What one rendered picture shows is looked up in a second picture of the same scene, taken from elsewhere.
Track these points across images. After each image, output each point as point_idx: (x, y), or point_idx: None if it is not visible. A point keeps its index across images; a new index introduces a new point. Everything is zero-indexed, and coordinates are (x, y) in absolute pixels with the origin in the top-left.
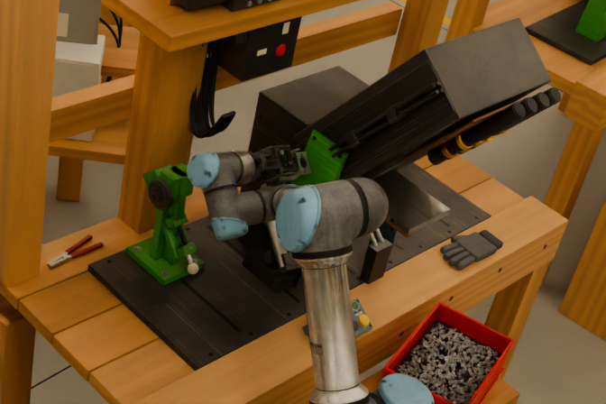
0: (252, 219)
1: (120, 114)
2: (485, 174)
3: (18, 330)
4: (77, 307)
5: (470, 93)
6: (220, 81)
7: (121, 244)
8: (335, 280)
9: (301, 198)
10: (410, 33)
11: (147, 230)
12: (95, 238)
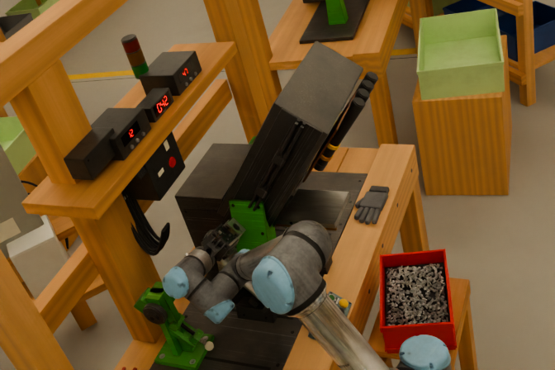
0: (231, 294)
1: (91, 275)
2: (343, 148)
3: None
4: None
5: (322, 112)
6: (143, 205)
7: (149, 358)
8: (329, 312)
9: (268, 272)
10: (241, 91)
11: (159, 336)
12: (128, 367)
